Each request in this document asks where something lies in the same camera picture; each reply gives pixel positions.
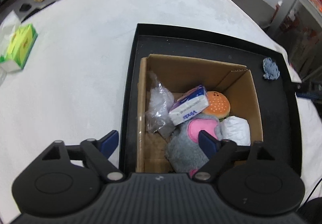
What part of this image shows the plush hamburger toy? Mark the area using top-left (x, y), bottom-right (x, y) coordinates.
top-left (202, 91), bottom-right (231, 120)

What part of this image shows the white desk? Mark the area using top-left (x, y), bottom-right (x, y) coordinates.
top-left (267, 0), bottom-right (321, 39)

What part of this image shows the brown cardboard box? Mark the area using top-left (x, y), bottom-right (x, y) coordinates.
top-left (136, 54), bottom-right (263, 173)

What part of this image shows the purple tissue pack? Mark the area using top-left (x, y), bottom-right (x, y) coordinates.
top-left (169, 85), bottom-right (209, 126)

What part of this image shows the grey pink plush paw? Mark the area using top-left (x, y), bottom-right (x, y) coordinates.
top-left (165, 113), bottom-right (220, 175)

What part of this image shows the clear plastic bag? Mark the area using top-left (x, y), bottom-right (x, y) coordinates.
top-left (145, 72), bottom-right (175, 139)

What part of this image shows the green tissue box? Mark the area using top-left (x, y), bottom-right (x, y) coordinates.
top-left (1, 24), bottom-right (38, 73)

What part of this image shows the grey blue fuzzy cloth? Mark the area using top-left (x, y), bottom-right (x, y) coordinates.
top-left (262, 57), bottom-right (280, 80)

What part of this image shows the black tray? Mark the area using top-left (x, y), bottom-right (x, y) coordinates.
top-left (119, 24), bottom-right (302, 174)

